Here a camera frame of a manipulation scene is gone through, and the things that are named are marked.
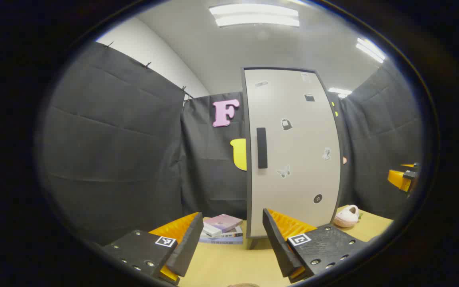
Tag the pink plush slipper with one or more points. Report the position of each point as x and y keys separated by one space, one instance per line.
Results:
x=346 y=218

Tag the small white book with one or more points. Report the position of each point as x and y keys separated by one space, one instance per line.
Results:
x=210 y=230

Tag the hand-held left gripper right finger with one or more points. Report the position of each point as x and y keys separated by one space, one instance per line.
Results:
x=279 y=247

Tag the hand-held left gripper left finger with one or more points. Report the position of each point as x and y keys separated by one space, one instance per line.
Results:
x=187 y=247

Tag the grey cabinet door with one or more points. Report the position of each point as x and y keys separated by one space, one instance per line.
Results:
x=289 y=207

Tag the ceiling light panel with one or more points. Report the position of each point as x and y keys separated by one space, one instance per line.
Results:
x=339 y=91
x=255 y=15
x=370 y=50

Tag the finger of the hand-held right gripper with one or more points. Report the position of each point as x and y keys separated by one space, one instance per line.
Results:
x=397 y=178

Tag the black backdrop cloth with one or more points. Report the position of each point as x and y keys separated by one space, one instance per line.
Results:
x=114 y=139

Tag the dark grey cabinet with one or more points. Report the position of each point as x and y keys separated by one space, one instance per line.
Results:
x=252 y=242

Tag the pink book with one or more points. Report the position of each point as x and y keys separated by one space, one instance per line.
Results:
x=225 y=222

